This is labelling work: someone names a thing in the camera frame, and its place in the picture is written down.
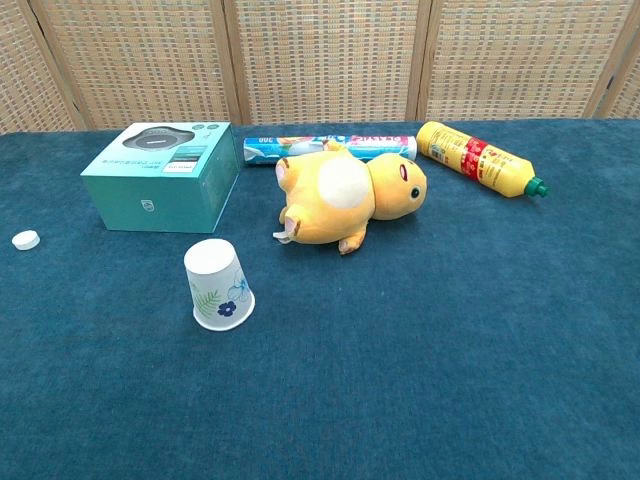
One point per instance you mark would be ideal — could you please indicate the small white bottle cap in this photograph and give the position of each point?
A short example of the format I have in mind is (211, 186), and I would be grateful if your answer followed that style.
(25, 240)

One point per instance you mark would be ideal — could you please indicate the white floral paper cup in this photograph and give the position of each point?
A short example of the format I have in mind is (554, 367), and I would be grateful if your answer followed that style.
(215, 280)

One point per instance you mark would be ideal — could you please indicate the yellow plush animal toy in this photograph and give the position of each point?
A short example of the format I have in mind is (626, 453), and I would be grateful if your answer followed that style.
(345, 200)

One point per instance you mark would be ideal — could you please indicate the blue printed plastic bag roll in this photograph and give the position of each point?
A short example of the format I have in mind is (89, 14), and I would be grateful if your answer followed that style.
(300, 148)

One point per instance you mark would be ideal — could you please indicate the dark blue tablecloth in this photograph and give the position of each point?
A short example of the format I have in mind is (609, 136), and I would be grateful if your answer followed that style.
(400, 350)

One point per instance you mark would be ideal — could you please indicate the yellow bottle with green cap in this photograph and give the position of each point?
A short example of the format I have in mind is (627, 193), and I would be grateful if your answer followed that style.
(475, 157)

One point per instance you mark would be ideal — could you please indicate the teal cardboard speaker box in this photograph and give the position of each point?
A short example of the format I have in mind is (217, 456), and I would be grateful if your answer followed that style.
(150, 195)

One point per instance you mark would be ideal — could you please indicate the woven rattan folding screen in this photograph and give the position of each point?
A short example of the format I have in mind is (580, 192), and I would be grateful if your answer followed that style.
(325, 60)

